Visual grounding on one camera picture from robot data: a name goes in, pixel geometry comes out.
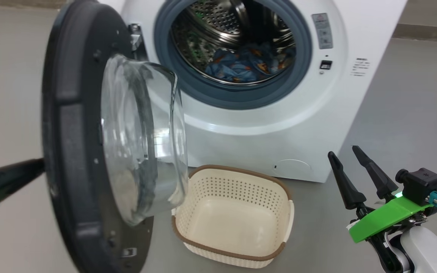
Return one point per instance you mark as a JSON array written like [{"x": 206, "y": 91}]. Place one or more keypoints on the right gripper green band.
[{"x": 389, "y": 216}]

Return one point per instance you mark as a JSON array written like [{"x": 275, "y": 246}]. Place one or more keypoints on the black glass washing machine door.
[{"x": 74, "y": 132}]

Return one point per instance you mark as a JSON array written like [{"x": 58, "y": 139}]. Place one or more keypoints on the white front-load washing machine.
[{"x": 264, "y": 140}]

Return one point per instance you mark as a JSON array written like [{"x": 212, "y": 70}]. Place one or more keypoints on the cream perforated laundry basket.
[{"x": 233, "y": 227}]

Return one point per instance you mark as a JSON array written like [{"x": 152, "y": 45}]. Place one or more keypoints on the grey rubber door gasket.
[{"x": 218, "y": 96}]

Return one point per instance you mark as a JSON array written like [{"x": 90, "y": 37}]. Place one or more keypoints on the metal door hinge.
[{"x": 135, "y": 38}]

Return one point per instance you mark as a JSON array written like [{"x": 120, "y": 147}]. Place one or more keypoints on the round white filter cover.
[{"x": 292, "y": 168}]

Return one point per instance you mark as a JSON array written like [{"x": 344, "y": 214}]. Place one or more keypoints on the grey warning label sticker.
[{"x": 322, "y": 31}]

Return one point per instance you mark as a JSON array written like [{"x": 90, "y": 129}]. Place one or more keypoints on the perforated steel drum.
[{"x": 211, "y": 26}]

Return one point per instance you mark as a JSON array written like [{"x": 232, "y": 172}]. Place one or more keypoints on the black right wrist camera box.
[{"x": 421, "y": 185}]

